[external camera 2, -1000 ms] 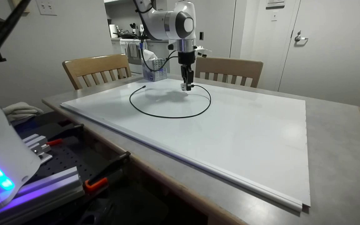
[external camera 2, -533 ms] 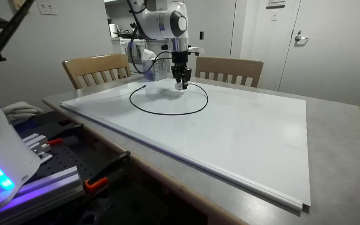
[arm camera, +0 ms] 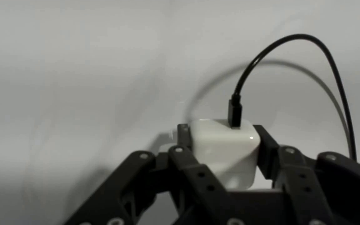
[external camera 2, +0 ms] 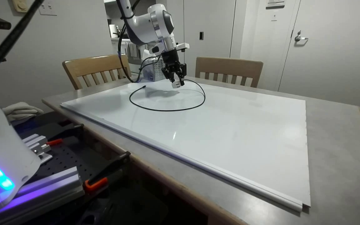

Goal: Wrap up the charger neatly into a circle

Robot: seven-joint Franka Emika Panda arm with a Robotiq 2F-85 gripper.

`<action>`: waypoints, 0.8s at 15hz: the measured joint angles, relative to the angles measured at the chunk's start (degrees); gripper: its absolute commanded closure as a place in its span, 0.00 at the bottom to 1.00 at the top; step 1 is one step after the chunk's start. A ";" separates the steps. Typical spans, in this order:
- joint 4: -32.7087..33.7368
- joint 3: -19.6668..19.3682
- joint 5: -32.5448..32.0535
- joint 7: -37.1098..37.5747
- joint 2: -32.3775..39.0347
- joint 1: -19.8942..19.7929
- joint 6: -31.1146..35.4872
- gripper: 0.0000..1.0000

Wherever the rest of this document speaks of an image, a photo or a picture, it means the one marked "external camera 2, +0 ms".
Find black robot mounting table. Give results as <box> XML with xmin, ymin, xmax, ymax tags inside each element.
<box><xmin>11</xmin><ymin>112</ymin><xmax>132</xmax><ymax>212</ymax></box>

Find white double switch plate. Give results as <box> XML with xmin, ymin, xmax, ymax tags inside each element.
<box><xmin>35</xmin><ymin>0</ymin><xmax>58</xmax><ymax>18</ymax></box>

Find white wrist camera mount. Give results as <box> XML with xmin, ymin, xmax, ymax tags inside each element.
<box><xmin>140</xmin><ymin>42</ymin><xmax>191</xmax><ymax>60</ymax></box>

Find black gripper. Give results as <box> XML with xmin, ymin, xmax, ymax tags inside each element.
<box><xmin>158</xmin><ymin>49</ymin><xmax>188</xmax><ymax>89</ymax></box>

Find white door sign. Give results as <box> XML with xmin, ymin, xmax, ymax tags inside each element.
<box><xmin>265</xmin><ymin>0</ymin><xmax>286</xmax><ymax>10</ymax></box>

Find white single closet door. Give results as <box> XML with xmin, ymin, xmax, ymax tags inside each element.
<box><xmin>182</xmin><ymin>0</ymin><xmax>236</xmax><ymax>79</ymax></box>

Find white whiteboard sheet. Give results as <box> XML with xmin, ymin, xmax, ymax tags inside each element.
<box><xmin>58</xmin><ymin>75</ymin><xmax>312</xmax><ymax>214</ymax></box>

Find black cable white plug charger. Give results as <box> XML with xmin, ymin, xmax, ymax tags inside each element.
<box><xmin>127</xmin><ymin>78</ymin><xmax>207</xmax><ymax>113</ymax></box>

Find silver metal bracket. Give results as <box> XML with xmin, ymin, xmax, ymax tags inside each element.
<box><xmin>21</xmin><ymin>133</ymin><xmax>55</xmax><ymax>165</ymax></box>

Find orange black bar clamp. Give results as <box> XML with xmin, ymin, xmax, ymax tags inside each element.
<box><xmin>41</xmin><ymin>123</ymin><xmax>85</xmax><ymax>148</ymax></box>
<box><xmin>82</xmin><ymin>150</ymin><xmax>132</xmax><ymax>195</ymax></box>

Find slatted wooden chair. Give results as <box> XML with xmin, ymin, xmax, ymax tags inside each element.
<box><xmin>61</xmin><ymin>53</ymin><xmax>133</xmax><ymax>92</ymax></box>
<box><xmin>193</xmin><ymin>55</ymin><xmax>265</xmax><ymax>89</ymax></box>

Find white folded cloth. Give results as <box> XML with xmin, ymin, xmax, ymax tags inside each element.
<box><xmin>2</xmin><ymin>102</ymin><xmax>45</xmax><ymax>125</ymax></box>

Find silver door lever handle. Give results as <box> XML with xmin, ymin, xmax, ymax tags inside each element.
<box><xmin>293</xmin><ymin>30</ymin><xmax>310</xmax><ymax>48</ymax></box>

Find silver aluminium rail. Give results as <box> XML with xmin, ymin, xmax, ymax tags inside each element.
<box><xmin>0</xmin><ymin>165</ymin><xmax>83</xmax><ymax>224</ymax></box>

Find beige round thermostat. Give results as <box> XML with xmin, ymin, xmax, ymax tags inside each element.
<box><xmin>8</xmin><ymin>0</ymin><xmax>31</xmax><ymax>18</ymax></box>

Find white room door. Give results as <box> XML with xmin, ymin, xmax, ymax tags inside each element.
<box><xmin>278</xmin><ymin>0</ymin><xmax>360</xmax><ymax>108</ymax></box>

